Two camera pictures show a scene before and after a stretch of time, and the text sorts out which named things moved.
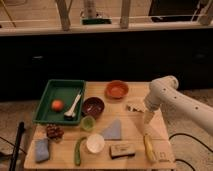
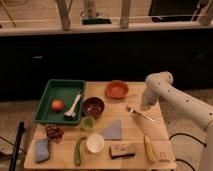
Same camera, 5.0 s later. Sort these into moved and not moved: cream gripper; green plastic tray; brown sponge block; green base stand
Moved: cream gripper
Not moved: brown sponge block; green plastic tray; green base stand
